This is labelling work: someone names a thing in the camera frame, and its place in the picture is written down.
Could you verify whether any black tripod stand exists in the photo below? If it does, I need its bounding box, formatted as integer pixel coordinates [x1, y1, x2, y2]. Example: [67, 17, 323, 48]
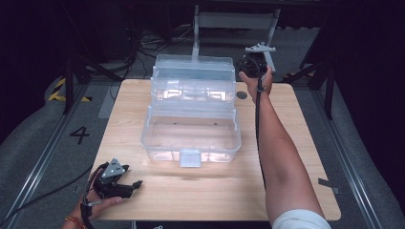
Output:
[61, 53, 123, 115]
[283, 56, 336, 120]

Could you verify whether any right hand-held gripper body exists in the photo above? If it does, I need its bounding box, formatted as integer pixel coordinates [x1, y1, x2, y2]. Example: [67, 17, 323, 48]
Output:
[238, 42, 277, 79]

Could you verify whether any bundle of black floor cables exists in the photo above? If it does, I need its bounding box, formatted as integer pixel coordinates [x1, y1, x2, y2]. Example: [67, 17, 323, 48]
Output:
[109, 25, 199, 101]

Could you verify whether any red and yellow bracelet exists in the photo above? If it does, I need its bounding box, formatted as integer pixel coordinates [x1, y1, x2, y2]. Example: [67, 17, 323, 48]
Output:
[65, 215, 88, 229]

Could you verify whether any person's right hand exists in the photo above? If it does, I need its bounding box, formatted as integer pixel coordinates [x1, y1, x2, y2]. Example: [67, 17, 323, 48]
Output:
[238, 66, 274, 105]

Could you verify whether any metal floor rail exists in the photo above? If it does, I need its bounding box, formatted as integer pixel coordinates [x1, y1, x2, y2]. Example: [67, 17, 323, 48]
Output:
[0, 84, 92, 228]
[309, 89, 385, 229]

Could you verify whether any white sleeve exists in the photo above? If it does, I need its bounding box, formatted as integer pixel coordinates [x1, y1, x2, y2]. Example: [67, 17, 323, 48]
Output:
[271, 208, 332, 229]

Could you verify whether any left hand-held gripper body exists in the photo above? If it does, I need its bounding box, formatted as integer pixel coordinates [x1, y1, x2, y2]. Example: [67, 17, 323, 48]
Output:
[93, 157, 134, 199]

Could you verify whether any clear plastic storage box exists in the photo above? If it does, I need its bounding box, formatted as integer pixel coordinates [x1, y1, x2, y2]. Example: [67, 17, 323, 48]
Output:
[140, 53, 243, 169]

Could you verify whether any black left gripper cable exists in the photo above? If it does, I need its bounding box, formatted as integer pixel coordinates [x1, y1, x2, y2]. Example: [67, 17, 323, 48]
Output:
[0, 161, 111, 229]

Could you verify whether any grey metal stand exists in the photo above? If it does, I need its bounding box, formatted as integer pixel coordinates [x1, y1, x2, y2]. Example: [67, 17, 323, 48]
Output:
[190, 4, 282, 74]

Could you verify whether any grey floor tape piece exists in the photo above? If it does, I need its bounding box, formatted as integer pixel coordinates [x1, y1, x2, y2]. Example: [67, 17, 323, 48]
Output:
[317, 177, 341, 196]

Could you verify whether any person's left hand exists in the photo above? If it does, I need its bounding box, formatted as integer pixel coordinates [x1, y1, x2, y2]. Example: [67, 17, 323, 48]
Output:
[75, 190, 124, 220]

